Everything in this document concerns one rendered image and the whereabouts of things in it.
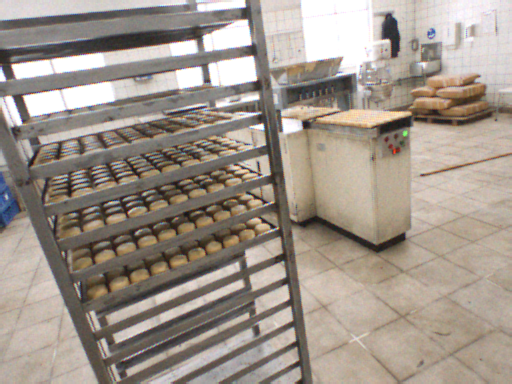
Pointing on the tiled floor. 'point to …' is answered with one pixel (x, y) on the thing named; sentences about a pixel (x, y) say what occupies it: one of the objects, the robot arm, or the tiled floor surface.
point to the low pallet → (455, 117)
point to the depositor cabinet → (293, 161)
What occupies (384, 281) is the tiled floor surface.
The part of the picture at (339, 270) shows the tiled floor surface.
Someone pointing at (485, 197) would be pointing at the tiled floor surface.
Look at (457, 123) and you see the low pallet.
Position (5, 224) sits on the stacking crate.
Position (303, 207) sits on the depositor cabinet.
